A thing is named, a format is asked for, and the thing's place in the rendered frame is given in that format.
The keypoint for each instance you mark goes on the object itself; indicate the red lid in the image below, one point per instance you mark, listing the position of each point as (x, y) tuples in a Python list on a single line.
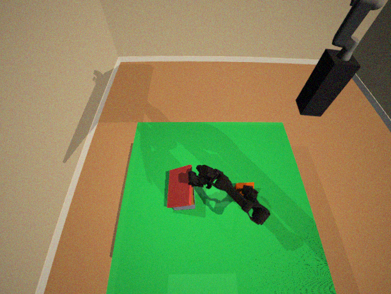
[(179, 192)]

